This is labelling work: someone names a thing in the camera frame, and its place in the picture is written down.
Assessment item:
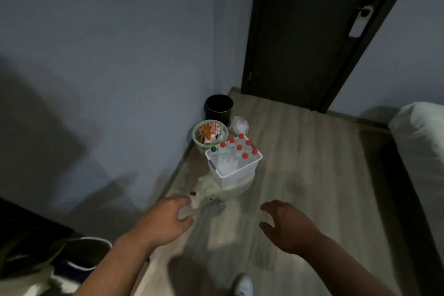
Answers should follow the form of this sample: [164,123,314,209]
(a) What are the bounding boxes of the person's left hand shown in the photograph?
[133,195,195,250]

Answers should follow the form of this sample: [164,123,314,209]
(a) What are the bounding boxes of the person's right hand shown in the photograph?
[259,200,325,257]

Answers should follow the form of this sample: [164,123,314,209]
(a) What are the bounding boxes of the white plastic basket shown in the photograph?
[204,136,263,190]

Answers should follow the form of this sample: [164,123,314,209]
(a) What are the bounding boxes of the group of bottles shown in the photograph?
[209,133,260,175]

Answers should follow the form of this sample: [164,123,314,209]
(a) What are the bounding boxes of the person's right forearm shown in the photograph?
[302,235,398,296]

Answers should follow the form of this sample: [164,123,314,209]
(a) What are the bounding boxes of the person's left forearm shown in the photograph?
[74,233,153,296]

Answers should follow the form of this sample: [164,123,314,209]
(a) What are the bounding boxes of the person's right white shoe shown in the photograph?
[233,273,254,296]

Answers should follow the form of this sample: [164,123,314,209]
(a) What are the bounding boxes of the white rhino shaped stool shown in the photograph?
[189,173,256,210]

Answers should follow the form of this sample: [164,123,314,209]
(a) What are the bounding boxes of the pale green waste bin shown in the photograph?
[191,119,229,154]

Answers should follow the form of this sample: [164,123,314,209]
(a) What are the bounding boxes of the pile of crumpled wrappers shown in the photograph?
[197,121,224,144]

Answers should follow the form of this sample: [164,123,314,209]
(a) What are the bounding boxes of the white tied plastic bag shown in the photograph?
[228,116,250,136]

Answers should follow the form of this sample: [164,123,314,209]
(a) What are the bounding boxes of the black round trash can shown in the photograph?
[204,94,234,126]

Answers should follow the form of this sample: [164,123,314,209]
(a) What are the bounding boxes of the dark wood wardrobe unit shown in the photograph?
[0,197,84,279]

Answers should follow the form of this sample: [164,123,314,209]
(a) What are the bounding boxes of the bed with white duvet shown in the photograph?
[388,101,444,265]

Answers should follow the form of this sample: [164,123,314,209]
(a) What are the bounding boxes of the dark door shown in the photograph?
[241,0,422,114]

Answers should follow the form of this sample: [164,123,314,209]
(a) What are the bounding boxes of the silver door lock handle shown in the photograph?
[348,5,375,39]

